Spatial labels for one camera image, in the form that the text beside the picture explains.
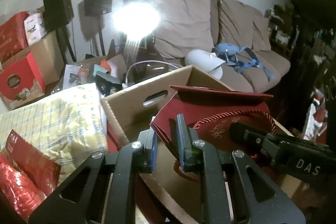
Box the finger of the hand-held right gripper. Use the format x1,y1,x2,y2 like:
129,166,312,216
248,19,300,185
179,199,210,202
229,122,266,141

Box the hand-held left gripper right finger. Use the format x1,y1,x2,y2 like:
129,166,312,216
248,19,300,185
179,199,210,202
176,114,306,224

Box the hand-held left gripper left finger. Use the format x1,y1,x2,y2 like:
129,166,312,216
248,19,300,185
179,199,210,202
28,130,158,224

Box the dark red corded gift bag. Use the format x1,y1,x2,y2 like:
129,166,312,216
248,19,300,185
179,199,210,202
150,85,277,182

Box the red packet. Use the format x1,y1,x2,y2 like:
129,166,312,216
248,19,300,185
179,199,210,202
5,130,62,195

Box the brown sofa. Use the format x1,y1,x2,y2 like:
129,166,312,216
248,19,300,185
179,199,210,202
123,0,292,93

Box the white dome massager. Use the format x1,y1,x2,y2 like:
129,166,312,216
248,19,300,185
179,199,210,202
185,49,226,80

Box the cluttered low cardboard box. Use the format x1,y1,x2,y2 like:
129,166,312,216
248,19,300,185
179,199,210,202
63,55,129,97

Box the small brown sofa cushion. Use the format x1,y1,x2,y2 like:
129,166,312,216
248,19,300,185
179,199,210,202
252,14,271,51

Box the dark cluttered shelf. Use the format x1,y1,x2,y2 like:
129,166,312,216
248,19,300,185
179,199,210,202
265,1,336,135

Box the yellow plaid tablecloth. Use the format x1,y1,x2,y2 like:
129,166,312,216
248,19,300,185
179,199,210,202
0,82,108,180

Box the medium brown sofa cushion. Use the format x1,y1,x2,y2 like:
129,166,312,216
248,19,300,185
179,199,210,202
218,0,255,48

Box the large brown sofa cushion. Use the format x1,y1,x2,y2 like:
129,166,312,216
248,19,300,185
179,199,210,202
155,0,214,59

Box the bright work lamp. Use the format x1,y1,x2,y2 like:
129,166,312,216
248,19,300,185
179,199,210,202
112,2,161,56

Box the closed brown cardboard box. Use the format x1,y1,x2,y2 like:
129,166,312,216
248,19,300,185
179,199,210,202
0,30,67,85

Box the red chocolate gift box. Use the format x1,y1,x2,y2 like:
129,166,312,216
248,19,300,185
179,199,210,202
0,52,47,110

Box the white pictured carton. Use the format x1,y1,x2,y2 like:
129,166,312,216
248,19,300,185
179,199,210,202
24,13,46,46

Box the red gold-printed gift bag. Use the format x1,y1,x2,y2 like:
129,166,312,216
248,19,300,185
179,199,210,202
0,11,30,63

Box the blue strapped massager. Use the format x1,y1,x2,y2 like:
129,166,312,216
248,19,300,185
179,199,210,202
212,42,275,81

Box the white cable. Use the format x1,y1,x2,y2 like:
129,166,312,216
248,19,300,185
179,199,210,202
125,61,184,88

